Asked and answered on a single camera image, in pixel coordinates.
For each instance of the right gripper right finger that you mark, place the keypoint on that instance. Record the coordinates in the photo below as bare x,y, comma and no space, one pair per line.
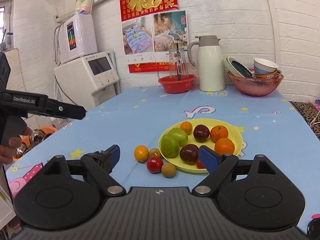
220,168

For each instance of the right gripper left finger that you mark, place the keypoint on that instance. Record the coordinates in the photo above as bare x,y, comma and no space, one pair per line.
98,166

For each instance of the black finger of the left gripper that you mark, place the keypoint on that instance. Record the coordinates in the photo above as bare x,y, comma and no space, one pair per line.
66,110

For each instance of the red cherry tomato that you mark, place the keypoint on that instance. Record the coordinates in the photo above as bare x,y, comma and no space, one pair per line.
154,164
199,165

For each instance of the dark red plum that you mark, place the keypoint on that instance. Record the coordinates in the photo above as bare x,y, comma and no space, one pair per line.
201,133
189,153

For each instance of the small green fruit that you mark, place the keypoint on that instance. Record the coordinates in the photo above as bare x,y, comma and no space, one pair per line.
180,135

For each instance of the tan longan fruit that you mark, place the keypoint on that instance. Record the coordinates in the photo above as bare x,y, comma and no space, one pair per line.
168,170

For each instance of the large green fruit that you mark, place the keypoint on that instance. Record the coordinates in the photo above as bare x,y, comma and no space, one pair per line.
169,146

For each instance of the person's left hand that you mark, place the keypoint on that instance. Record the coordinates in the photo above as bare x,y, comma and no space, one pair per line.
8,152

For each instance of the large orange mandarin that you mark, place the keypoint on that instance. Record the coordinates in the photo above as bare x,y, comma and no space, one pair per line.
224,146

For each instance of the orange mandarin with stem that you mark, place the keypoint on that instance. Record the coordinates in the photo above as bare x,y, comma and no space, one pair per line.
218,132

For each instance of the white machine with screen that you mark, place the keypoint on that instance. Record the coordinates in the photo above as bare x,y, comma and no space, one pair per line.
88,81

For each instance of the orange fruit on cloth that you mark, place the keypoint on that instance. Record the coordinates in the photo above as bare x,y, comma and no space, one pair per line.
141,153

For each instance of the yellow plastic plate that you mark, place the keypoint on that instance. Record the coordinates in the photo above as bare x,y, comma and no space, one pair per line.
234,136

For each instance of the small orange kumquat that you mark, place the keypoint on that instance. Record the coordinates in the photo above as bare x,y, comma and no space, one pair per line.
186,126

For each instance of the brown kiwi fruit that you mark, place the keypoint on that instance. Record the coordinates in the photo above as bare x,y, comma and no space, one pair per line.
154,152

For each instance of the blue patterned tablecloth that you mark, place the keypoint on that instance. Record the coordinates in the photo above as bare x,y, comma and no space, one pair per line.
269,125

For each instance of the white water purifier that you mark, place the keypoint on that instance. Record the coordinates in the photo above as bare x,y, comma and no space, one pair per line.
77,38

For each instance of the pink glass bowl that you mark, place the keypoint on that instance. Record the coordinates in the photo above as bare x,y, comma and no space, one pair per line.
255,87

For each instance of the red plastic basket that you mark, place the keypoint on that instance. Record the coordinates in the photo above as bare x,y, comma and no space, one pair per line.
172,85

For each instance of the white thermos jug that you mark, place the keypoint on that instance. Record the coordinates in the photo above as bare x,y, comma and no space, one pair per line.
210,62

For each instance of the green white plate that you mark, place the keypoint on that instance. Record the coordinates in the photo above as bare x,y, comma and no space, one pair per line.
236,68

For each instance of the white blue ceramic bowl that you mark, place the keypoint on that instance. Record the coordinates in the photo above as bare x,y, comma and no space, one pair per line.
263,66

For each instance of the clear glass jar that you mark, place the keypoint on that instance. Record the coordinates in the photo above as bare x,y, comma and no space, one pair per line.
177,65

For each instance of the bedding wall calendar poster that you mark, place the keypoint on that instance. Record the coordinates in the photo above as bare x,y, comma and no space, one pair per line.
151,31

